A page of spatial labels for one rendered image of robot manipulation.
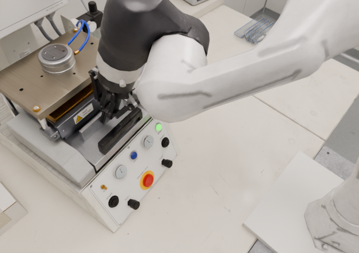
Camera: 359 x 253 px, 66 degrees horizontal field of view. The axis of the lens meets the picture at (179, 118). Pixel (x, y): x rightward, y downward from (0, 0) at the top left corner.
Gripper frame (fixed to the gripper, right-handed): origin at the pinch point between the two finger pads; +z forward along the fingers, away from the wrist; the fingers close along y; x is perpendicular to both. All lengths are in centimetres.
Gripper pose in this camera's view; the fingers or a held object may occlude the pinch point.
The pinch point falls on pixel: (107, 114)
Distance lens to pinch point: 72.6
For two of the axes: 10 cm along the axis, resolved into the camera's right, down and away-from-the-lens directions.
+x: 5.6, -6.3, 5.4
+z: -3.3, 4.3, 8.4
